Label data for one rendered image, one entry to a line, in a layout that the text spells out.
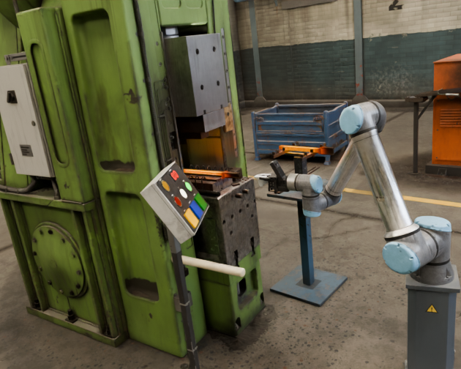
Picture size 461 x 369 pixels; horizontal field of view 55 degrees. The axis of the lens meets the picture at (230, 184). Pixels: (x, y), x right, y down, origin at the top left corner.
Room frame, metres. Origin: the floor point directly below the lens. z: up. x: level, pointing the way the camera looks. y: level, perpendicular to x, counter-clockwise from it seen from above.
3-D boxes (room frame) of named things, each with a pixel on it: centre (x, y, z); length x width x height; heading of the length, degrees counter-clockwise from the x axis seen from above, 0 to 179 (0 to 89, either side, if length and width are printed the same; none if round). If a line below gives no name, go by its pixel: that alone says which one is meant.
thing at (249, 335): (2.41, 0.01, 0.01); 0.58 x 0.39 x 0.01; 145
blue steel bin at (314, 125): (6.38, -1.10, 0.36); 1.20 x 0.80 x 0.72; 53
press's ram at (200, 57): (2.59, 0.19, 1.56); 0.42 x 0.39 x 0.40; 55
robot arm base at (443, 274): (1.79, -0.86, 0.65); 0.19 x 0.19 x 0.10
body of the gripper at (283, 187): (2.25, -0.26, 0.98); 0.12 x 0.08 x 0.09; 55
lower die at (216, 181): (2.56, 0.21, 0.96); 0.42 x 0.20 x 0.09; 55
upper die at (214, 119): (2.56, 0.21, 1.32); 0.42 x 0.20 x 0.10; 55
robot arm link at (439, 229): (1.79, -0.86, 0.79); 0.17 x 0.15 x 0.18; 125
